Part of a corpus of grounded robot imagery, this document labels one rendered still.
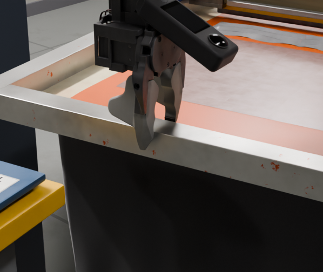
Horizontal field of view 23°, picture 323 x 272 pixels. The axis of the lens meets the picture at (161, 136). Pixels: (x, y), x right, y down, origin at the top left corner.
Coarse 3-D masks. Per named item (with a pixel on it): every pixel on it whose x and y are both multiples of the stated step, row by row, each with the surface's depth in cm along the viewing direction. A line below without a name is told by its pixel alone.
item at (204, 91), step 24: (264, 24) 148; (288, 24) 148; (240, 48) 135; (264, 48) 135; (288, 48) 135; (192, 72) 124; (216, 72) 124; (240, 72) 124; (96, 96) 115; (192, 96) 115; (216, 96) 115; (192, 120) 107
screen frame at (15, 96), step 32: (32, 64) 117; (64, 64) 120; (0, 96) 106; (32, 96) 106; (64, 128) 103; (96, 128) 100; (128, 128) 97; (160, 128) 96; (192, 128) 96; (192, 160) 94; (224, 160) 92; (256, 160) 90; (288, 160) 88; (320, 160) 88; (288, 192) 89; (320, 192) 87
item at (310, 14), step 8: (232, 0) 148; (248, 8) 146; (256, 8) 146; (264, 8) 145; (272, 8) 144; (280, 8) 143; (288, 8) 143; (304, 16) 142; (312, 16) 141; (320, 16) 140
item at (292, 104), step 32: (320, 32) 143; (288, 64) 127; (320, 64) 127; (256, 96) 115; (288, 96) 115; (320, 96) 115; (224, 128) 105; (256, 128) 105; (288, 128) 105; (320, 128) 105
